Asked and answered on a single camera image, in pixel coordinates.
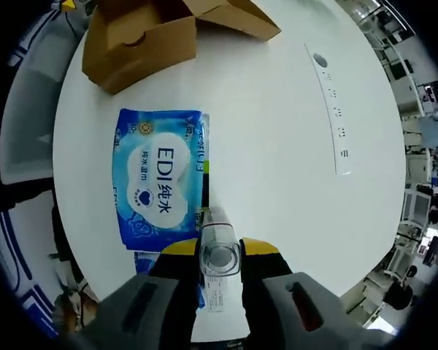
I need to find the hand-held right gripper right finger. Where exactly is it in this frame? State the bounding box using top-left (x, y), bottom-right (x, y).
top-left (239, 236), bottom-right (356, 335)

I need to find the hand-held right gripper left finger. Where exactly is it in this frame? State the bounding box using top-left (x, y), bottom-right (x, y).
top-left (83, 238), bottom-right (201, 346)

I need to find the blue tissue pack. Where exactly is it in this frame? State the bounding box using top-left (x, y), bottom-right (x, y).
top-left (133, 250), bottom-right (209, 313)

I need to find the clear plastic bottle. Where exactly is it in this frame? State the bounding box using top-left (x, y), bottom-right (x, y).
top-left (199, 206), bottom-right (247, 314)

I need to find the brown cardboard shoe box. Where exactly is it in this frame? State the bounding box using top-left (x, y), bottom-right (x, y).
top-left (80, 0), bottom-right (283, 96)

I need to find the green silver foil pouch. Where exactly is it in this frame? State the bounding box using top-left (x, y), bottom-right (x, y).
top-left (200, 112), bottom-right (212, 212)

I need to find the blue wet wipes pack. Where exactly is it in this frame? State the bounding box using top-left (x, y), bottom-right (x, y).
top-left (111, 107), bottom-right (210, 252)

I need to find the table socket panel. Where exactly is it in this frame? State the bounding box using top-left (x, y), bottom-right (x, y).
top-left (304, 42), bottom-right (354, 176)

